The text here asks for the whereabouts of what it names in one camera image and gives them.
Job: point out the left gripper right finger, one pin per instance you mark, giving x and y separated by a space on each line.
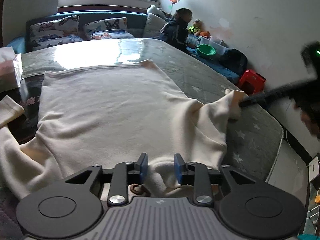
179 168

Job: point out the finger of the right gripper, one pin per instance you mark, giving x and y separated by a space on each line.
255 99

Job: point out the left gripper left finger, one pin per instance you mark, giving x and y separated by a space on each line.
141 167

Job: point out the cream white garment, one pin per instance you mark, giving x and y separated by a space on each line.
110 114

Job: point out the red plastic stool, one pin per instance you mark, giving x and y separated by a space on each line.
251 82

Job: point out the black bag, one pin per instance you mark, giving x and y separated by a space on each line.
235 61

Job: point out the clear plastic storage box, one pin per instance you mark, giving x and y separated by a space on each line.
219 45

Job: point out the green plastic bowl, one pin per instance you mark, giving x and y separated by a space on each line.
206 51

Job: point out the child in dark jacket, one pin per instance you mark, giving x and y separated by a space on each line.
175 32

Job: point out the grey cushion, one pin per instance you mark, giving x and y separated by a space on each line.
153 26

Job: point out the right butterfly pillow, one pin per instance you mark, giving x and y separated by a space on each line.
112 28

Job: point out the butterfly pillow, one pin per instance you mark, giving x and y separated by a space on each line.
112 28
53 33

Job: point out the blue sofa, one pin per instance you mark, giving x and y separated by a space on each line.
110 40

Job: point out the left butterfly pillow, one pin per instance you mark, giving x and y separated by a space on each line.
53 33

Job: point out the pink white tissue box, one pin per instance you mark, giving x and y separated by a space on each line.
10 69

